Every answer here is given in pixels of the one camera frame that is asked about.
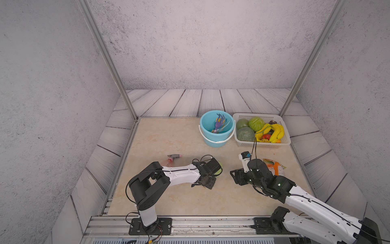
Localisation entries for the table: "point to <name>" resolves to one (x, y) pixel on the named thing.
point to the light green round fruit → (242, 122)
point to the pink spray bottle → (169, 161)
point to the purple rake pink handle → (221, 122)
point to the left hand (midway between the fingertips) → (212, 184)
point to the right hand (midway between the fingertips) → (235, 172)
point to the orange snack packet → (277, 168)
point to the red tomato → (266, 136)
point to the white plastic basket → (286, 139)
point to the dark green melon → (245, 133)
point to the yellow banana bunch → (278, 134)
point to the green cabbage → (256, 123)
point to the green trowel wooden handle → (220, 171)
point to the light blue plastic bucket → (207, 123)
